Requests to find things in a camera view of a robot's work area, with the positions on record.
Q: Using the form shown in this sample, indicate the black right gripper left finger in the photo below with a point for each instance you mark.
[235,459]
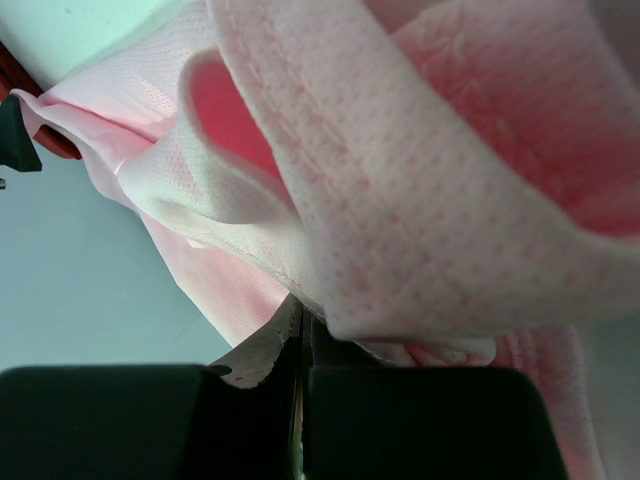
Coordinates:
[237,418]

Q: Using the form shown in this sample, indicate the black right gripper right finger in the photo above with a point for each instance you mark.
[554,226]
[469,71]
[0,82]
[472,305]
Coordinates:
[365,420]

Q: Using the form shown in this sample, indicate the pink t shirt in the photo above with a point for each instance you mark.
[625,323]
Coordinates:
[444,183]

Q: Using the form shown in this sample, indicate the dark red folded t shirt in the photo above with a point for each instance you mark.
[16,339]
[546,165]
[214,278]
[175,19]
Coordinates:
[15,77]

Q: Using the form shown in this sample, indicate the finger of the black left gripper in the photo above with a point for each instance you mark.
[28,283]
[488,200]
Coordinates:
[17,150]

